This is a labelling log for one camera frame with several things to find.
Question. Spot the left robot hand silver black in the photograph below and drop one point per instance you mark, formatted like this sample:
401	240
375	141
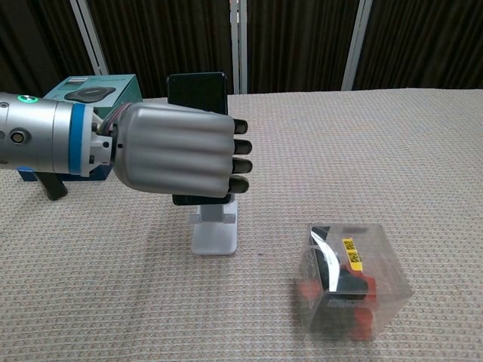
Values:
177	151

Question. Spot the black smartphone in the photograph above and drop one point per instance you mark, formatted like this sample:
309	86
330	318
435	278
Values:
198	90

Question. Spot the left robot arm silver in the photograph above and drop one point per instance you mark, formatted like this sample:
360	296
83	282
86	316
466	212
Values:
41	134

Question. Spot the white phone stand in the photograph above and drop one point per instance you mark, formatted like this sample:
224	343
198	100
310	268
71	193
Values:
214	235

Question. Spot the teal speaker product box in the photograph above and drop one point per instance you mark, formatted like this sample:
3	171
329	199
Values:
102	88

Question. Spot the black partition screen panel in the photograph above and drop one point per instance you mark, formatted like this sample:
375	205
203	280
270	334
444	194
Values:
298	41
158	37
426	41
37	41

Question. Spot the beige woven tablecloth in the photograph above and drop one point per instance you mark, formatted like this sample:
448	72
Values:
264	264

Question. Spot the clear box with red toy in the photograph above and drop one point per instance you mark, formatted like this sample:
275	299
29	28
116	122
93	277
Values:
351	279

